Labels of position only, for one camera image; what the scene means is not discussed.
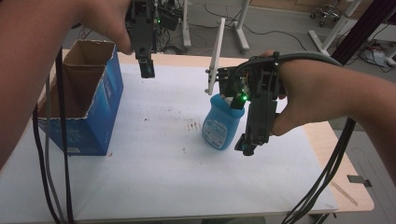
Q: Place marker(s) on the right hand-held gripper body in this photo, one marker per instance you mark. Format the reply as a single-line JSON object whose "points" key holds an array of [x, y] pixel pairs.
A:
{"points": [[260, 84]]}

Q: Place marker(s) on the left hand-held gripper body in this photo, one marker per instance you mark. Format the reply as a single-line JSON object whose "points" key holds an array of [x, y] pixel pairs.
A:
{"points": [[142, 31]]}

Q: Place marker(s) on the blue plastic bottle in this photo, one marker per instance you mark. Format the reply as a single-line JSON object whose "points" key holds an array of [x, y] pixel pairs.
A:
{"points": [[218, 124]]}

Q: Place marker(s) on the blue cardboard box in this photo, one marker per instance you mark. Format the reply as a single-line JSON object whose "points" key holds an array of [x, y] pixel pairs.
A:
{"points": [[99, 118]]}

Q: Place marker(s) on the person's left hand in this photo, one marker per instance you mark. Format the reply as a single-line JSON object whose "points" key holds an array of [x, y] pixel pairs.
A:
{"points": [[102, 18]]}

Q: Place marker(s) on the person's right hand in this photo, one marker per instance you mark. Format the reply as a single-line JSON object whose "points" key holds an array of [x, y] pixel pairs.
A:
{"points": [[311, 93]]}

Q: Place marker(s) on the white stand leg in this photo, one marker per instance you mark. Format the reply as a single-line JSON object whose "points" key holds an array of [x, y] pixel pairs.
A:
{"points": [[241, 34], [333, 31], [186, 28]]}

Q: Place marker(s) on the white table sheet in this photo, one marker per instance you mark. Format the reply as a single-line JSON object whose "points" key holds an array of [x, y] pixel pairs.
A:
{"points": [[162, 174]]}

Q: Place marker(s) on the office chair base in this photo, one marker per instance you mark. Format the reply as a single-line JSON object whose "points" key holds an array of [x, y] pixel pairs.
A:
{"points": [[325, 14]]}

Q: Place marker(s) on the thin wooden stick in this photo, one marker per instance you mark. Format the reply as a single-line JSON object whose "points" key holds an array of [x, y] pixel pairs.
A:
{"points": [[344, 193]]}

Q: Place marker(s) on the dark pole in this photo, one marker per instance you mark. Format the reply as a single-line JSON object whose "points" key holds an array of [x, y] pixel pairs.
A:
{"points": [[361, 28]]}

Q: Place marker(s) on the grey metal bracket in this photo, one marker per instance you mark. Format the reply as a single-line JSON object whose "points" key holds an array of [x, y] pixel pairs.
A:
{"points": [[358, 179]]}

